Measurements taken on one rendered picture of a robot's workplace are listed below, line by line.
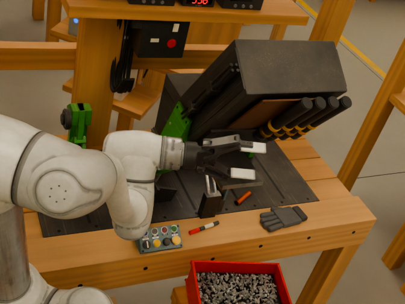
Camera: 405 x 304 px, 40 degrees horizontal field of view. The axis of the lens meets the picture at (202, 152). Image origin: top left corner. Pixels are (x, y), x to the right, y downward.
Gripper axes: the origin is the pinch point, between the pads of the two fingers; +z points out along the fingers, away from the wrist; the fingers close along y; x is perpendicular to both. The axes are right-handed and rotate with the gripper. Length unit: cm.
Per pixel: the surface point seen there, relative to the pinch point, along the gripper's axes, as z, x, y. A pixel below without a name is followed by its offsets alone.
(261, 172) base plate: 18, 40, -68
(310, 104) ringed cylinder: 15.1, 18.3, 4.8
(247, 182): 4.5, 13.5, -33.7
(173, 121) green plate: -22.1, 32.0, -28.6
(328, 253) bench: 52, 16, -91
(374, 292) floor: 106, 30, -169
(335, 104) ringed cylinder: 23.8, 21.1, 2.9
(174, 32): -25, 57, -12
